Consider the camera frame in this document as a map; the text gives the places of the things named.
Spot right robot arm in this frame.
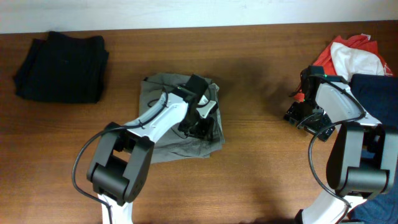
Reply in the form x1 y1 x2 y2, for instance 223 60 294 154
284 65 397 224

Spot red shirt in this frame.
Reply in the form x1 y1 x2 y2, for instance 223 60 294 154
294 34 394 103

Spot navy blue garment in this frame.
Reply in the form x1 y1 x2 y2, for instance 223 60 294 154
349 74 397 224

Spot white cloth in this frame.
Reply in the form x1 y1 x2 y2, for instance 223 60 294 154
330 42 384 82

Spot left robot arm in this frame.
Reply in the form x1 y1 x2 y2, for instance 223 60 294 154
86 75 217 223

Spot folded black garment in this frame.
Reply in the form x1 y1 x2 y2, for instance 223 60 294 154
14 31 109 104

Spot grey shorts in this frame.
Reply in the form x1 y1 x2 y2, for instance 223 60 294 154
139 73 225 164

